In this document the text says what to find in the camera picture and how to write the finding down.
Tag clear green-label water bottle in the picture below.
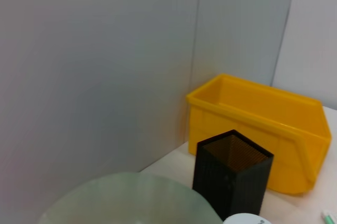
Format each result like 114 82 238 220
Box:
223 212 272 224

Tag black mesh pen holder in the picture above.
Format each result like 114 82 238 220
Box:
192 129 275 222

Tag pale green glass fruit plate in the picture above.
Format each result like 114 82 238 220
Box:
37 171 225 224

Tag yellow plastic bin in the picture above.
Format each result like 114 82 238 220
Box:
185 73 333 196

